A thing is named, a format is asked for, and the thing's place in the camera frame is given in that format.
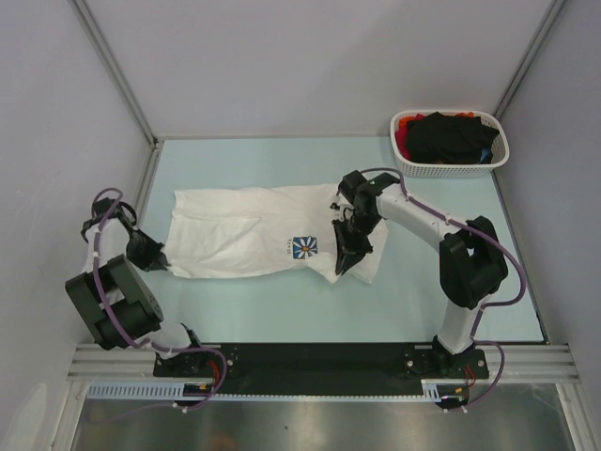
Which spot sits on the white daisy print t-shirt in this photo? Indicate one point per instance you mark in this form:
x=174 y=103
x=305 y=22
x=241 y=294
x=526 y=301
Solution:
x=219 y=233

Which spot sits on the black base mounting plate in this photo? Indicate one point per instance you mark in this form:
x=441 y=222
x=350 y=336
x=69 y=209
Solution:
x=326 y=369

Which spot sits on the red garment in basket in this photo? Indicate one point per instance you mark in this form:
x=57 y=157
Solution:
x=439 y=138

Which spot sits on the black t-shirt in basket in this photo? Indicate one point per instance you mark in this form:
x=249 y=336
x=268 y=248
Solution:
x=454 y=140

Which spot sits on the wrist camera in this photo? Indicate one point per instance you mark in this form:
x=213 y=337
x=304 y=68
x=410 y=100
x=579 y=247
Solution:
x=350 y=185
x=123 y=211

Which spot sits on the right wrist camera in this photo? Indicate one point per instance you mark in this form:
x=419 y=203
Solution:
x=350 y=185

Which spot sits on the white plastic laundry basket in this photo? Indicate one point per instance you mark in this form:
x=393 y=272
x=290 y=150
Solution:
x=493 y=160

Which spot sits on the blue garment in basket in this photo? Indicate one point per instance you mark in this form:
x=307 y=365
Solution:
x=486 y=156

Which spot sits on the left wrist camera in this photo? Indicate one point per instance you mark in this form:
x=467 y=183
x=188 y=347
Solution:
x=123 y=211

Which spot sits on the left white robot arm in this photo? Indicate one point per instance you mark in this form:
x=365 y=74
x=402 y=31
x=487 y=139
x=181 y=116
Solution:
x=114 y=302

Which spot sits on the white slotted cable duct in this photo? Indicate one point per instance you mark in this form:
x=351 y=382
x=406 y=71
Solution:
x=136 y=390

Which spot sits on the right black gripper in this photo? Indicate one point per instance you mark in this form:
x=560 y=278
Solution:
x=351 y=251

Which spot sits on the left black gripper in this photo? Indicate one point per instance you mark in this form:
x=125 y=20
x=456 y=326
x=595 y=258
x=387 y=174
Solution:
x=147 y=263

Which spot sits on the aluminium frame rail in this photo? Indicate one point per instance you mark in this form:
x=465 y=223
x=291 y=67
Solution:
x=523 y=364

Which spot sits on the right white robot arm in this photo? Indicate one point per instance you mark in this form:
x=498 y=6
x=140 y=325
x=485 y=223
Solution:
x=471 y=264

